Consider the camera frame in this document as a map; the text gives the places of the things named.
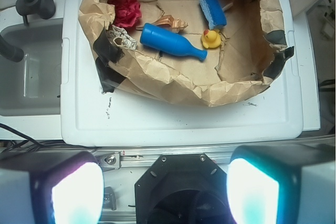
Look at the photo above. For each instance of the crumpled grey white wrapper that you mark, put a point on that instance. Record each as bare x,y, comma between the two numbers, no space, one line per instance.
121,37

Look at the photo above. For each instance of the brown paper lined box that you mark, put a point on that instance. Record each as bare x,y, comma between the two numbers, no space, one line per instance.
251,56

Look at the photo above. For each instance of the tan spiral seashell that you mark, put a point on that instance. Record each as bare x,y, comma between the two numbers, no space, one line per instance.
167,22

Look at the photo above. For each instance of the blue sponge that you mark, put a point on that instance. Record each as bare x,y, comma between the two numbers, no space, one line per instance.
213,13

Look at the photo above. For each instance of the red crumpled cloth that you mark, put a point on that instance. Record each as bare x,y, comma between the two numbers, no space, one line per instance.
127,12

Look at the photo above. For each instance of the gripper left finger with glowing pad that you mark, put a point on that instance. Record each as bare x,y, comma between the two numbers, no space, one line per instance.
51,187

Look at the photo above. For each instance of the white plastic bin lid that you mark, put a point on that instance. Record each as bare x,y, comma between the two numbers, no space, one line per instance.
90,117

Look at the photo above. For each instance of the blue plastic bottle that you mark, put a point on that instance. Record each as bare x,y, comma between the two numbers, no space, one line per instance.
169,42

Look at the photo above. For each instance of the yellow rubber duck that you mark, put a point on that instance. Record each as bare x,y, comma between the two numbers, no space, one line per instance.
211,38

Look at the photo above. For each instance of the black octagonal mount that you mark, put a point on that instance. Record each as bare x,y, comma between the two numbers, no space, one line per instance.
186,188

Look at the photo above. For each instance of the black faucet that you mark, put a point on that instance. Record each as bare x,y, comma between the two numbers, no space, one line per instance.
45,9

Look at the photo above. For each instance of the aluminium rail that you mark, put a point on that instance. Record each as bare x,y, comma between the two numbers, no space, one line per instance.
220,154

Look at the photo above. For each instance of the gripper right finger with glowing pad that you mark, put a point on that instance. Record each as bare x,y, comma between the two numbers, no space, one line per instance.
292,183

